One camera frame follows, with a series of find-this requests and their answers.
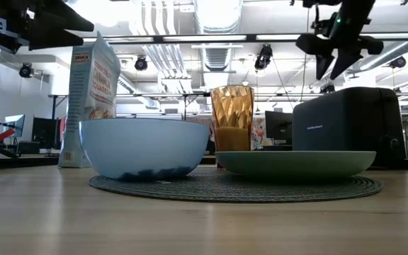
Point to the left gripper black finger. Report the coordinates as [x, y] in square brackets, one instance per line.
[48, 40]
[66, 21]

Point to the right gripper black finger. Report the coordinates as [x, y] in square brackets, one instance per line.
[321, 63]
[347, 60]

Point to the blue cinnamon cereal box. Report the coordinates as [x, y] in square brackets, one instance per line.
[90, 81]

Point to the black ceiling spotlight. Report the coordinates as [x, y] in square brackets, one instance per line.
[26, 71]
[263, 58]
[398, 62]
[141, 64]

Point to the black two-slot toaster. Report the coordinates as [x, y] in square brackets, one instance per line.
[349, 120]

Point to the black computer monitor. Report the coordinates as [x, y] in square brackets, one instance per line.
[46, 132]
[278, 127]

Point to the light grey monitor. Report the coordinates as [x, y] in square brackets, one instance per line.
[14, 124]

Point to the floral patterned cloth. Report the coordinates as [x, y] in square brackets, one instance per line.
[258, 132]

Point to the amber faceted tumbler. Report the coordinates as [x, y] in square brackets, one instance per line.
[232, 106]

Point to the pale green plate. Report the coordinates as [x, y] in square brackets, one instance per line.
[296, 163]

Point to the orange juice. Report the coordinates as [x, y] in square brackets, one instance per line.
[232, 140]

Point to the blue plastic bowl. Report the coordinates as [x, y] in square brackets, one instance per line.
[144, 148]

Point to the grey round woven placemat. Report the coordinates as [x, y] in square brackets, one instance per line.
[236, 189]

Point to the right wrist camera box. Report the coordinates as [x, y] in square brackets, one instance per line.
[322, 26]

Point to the silver ventilation duct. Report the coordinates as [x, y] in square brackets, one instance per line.
[218, 21]

